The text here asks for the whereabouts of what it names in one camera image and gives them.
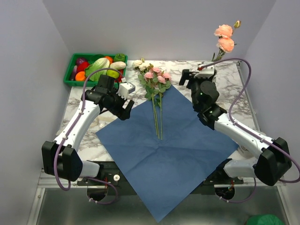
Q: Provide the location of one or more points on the green toy bell pepper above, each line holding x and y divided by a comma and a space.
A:
119, 57

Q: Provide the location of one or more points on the green cloth object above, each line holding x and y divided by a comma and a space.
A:
266, 219

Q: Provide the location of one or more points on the green plastic crate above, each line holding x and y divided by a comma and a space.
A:
90, 57

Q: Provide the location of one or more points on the toy napa cabbage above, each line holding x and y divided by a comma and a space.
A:
98, 64

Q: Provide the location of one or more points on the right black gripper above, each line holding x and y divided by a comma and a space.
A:
186, 75

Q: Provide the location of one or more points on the orange toy fruit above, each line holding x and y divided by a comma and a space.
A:
109, 58

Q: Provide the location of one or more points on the aluminium frame profile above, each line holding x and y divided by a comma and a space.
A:
48, 181

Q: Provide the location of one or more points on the green toy apple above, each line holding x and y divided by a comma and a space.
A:
112, 73

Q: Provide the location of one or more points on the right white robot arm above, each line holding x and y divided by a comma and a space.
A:
268, 160

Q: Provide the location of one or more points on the beige ribbon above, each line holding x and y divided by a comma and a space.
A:
103, 119

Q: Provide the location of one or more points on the orange toy carrot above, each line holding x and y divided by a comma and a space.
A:
80, 76

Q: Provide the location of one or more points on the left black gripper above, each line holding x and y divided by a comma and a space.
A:
123, 114

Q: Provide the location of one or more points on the white ribbed vase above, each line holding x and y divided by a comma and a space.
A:
213, 78

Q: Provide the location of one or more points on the purple toy onion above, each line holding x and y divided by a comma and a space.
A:
80, 60

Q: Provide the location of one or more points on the peach rose stem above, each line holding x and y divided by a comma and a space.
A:
225, 43

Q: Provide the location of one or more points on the red toy pepper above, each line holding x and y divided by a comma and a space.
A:
81, 67

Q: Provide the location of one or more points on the blue wrapping paper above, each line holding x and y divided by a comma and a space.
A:
163, 172

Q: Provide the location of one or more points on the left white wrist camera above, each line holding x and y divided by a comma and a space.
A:
125, 89

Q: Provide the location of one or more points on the purple toy eggplant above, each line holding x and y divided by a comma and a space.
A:
73, 73

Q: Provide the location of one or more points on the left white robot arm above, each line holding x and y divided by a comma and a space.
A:
60, 157

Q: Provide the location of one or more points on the white rose stem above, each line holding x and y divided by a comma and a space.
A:
140, 65

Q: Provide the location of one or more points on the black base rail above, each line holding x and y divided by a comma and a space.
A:
216, 183

